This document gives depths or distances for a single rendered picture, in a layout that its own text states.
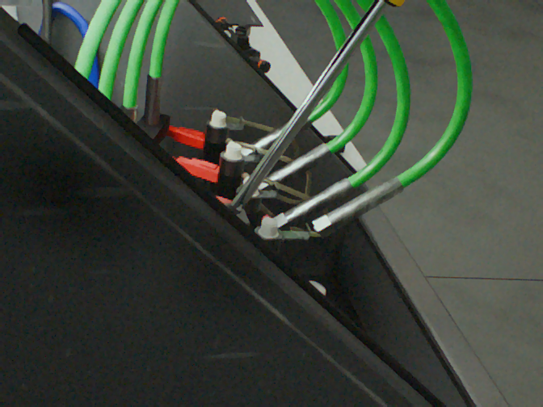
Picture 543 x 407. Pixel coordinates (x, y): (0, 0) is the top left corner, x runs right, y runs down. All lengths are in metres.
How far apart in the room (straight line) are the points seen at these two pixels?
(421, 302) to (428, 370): 0.08
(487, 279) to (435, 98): 1.35
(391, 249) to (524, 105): 3.19
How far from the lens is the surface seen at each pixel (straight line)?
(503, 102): 4.44
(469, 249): 3.27
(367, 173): 1.09
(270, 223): 0.99
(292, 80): 1.67
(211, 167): 1.15
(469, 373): 1.13
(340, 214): 1.01
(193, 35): 1.23
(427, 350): 1.19
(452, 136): 1.00
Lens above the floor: 1.62
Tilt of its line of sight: 30 degrees down
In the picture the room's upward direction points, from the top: 9 degrees clockwise
